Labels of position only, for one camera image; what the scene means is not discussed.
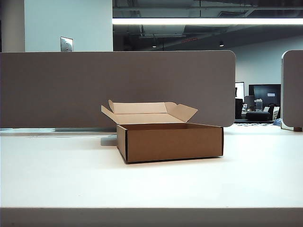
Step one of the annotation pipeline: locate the grey office chair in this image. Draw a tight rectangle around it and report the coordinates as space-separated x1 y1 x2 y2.
244 95 254 109

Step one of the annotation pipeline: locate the wide grey desk divider panel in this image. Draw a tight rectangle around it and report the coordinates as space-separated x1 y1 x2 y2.
0 50 237 128

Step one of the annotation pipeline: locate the grey divider panel white edge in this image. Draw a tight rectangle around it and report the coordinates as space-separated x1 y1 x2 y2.
281 49 303 131

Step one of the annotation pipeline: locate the black wall display screen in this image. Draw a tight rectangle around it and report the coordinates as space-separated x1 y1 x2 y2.
248 84 282 105

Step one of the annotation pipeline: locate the long linear ceiling light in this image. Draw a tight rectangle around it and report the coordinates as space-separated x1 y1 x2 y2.
112 17 303 25

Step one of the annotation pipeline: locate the white-framed monitor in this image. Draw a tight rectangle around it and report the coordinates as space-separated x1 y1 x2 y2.
235 81 245 99

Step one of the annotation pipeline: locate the metal wall switch plate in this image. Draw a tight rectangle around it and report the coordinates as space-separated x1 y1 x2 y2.
60 36 73 52

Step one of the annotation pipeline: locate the brown open cardboard box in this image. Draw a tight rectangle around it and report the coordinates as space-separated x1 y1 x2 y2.
100 99 224 164

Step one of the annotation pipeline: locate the black round ottoman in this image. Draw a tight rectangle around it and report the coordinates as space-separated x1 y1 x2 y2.
245 111 271 121

